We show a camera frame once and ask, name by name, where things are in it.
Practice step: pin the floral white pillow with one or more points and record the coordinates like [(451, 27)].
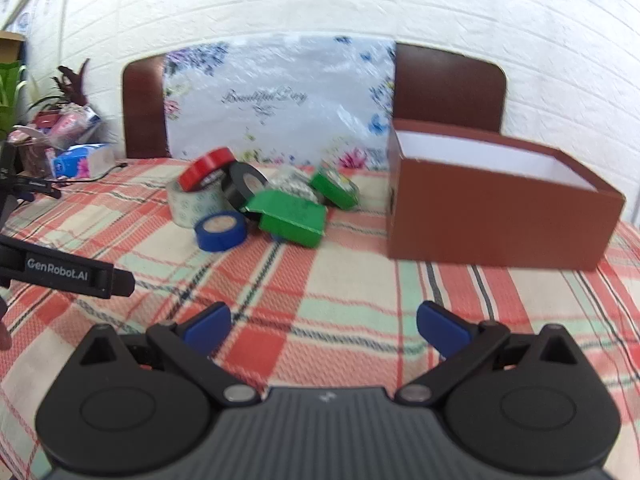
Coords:
[(280, 100)]

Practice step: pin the pink snack packet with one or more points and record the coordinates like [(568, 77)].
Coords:
[(72, 127)]

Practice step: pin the large green box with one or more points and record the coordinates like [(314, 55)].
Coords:
[(287, 217)]

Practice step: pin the blue tape roll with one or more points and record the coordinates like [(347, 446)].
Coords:
[(220, 235)]

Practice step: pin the black tape roll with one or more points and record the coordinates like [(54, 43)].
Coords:
[(245, 182)]

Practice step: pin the clear packing tape roll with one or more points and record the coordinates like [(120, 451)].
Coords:
[(192, 207)]

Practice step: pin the red tape roll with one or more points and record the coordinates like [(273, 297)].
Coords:
[(202, 170)]

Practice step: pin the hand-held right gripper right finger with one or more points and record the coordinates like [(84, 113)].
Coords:
[(441, 332)]

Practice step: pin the person's left hand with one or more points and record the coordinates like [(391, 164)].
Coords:
[(4, 337)]

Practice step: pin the green leafy plant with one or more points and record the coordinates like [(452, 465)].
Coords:
[(9, 95)]

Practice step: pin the dark red leafy plant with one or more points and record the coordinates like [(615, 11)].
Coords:
[(70, 85)]

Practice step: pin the brown cardboard box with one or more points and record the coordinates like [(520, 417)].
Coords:
[(495, 210)]

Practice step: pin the blue tissue pack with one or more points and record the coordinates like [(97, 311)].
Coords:
[(80, 160)]

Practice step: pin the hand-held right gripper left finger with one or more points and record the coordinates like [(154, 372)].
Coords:
[(210, 329)]

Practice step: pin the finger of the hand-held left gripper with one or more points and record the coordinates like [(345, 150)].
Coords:
[(60, 270), (35, 187)]

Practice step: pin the plaid blanket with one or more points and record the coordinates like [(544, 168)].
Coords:
[(320, 280)]

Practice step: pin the tan cardboard box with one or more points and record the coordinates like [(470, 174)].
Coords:
[(10, 50)]

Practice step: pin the small green printed box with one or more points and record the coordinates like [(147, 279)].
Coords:
[(334, 189)]

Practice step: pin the dark red tissue box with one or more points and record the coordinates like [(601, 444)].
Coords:
[(35, 157)]

